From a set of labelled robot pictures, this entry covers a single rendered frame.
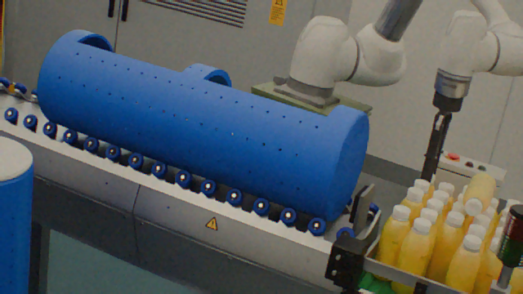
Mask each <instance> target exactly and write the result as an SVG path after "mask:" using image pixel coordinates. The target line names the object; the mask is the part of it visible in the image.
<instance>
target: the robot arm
mask: <svg viewBox="0 0 523 294"><path fill-rule="evenodd" d="M422 1H423V0H388V1H387V4H386V6H385V7H384V8H383V10H382V12H381V14H380V16H379V17H378V19H377V21H376V22H374V23H372V24H368V25H366V26H365V27H364V29H362V30H361V31H360V32H359V33H358V34H357V35H356V36H355V37H352V36H350V35H349V29H348V28H347V26H346V25H345V24H343V22H342V21H341V20H339V19H337V18H334V17H331V16H316V17H315V18H314V19H312V20H310V22H309V23H308V24H306V26H305V27H304V29H303V30H302V32H301V34H300V36H299V38H298V40H297V44H296V47H295V51H294V53H293V59H292V63H291V68H290V72H289V76H288V77H285V76H280V75H275V76H274V77H273V80H272V81H273V83H276V84H278V86H277V87H275V88H273V91H275V92H277V93H280V94H283V95H286V96H289V97H292V98H294V99H296V100H301V101H303V103H306V104H308V105H311V106H313V107H315V108H317V109H323V108H324V107H326V106H329V105H332V104H336V103H339V102H340V97H338V96H335V95H333V87H334V84H335V82H341V81H344V82H349V83H353V84H357V85H363V86H370V87H384V86H388V85H391V84H394V83H396V82H398V81H400V79H401V78H402V77H403V76H404V74H405V71H406V68H407V56H406V54H405V45H404V41H403V38H402V36H403V35H404V33H405V31H406V29H407V28H408V27H409V25H410V23H411V21H412V20H413V18H414V17H415V15H416V13H417V12H418V9H419V8H420V6H421V5H422ZM469 1H470V2H471V3H472V4H473V5H474V6H475V7H476V8H477V9H478V10H479V11H480V12H481V13H479V12H475V11H467V10H462V11H456V12H455V13H453V15H452V16H451V17H450V18H449V21H448V24H447V26H446V29H445V32H444V35H443V36H442V39H441V42H440V49H439V54H438V61H439V67H438V70H437V74H436V80H435V84H434V86H433V87H434V89H435V93H434V96H433V100H432V104H433V105H434V106H435V107H437V108H438V110H439V112H437V114H436V115H435V117H434V122H433V125H432V129H431V135H430V139H429V142H428V146H427V152H426V153H425V154H424V155H423V156H424V157H425V160H424V163H423V166H422V171H421V175H420V178H419V179H422V180H426V181H428V182H429V183H431V178H432V175H433V174H434V175H435V174H436V169H437V166H438V163H439V160H440V155H441V154H443V153H444V151H443V150H442V149H443V148H444V142H445V137H446V134H447V131H448V129H449V124H450V122H451V120H452V117H453V114H452V113H458V112H460V111H461V109H462V106H463V97H466V96H467V94H468V91H469V87H470V84H471V81H472V76H473V74H474V72H480V71H481V72H485V73H490V74H494V75H499V76H509V77H519V76H523V28H522V27H521V25H520V24H519V23H518V22H515V21H511V20H510V18H509V17H508V15H507V13H506V12H505V10H504V9H503V7H502V5H501V4H500V3H499V2H498V0H469ZM486 23H487V25H486ZM487 27H488V28H487ZM451 112H452V113H451Z"/></svg>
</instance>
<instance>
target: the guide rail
mask: <svg viewBox="0 0 523 294"><path fill-rule="evenodd" d="M363 270H366V271H368V272H370V273H373V274H376V275H379V276H381V277H384V278H387V279H390V280H392V281H394V282H397V283H403V284H405V285H407V286H410V287H413V288H415V285H416V282H417V281H418V278H422V279H425V280H427V281H429V282H430V284H429V285H428V287H427V292H426V293H428V294H468V293H466V292H463V291H460V290H458V289H456V288H453V287H449V286H447V285H444V284H442V283H436V282H434V281H432V280H430V279H427V278H424V277H421V276H418V275H416V274H412V273H410V272H408V271H405V270H402V269H399V268H394V267H392V266H389V265H386V264H383V263H381V262H378V261H375V260H372V259H370V258H368V257H366V258H365V260H364V266H363Z"/></svg>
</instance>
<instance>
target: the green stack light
mask: <svg viewBox="0 0 523 294"><path fill-rule="evenodd" d="M494 254H495V255H496V257H497V258H498V259H499V260H500V261H502V262H503V263H505V264H506V265H510V266H514V267H522V266H523V243H520V242H517V241H516V240H514V239H511V238H509V237H508V236H507V235H506V234H504V232H503V231H501V234H500V236H499V240H498V244H497V247H496V249H495V252H494Z"/></svg>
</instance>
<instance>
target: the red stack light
mask: <svg viewBox="0 0 523 294"><path fill-rule="evenodd" d="M502 231H503V232H504V234H506V235H507V236H508V237H509V238H511V239H514V240H516V241H517V242H520V243H523V220H519V219H517V218H515V217H514V216H513V215H512V214H511V213H510V211H509V210H508V212H507V216H506V219H505V221H504V224H503V228H502Z"/></svg>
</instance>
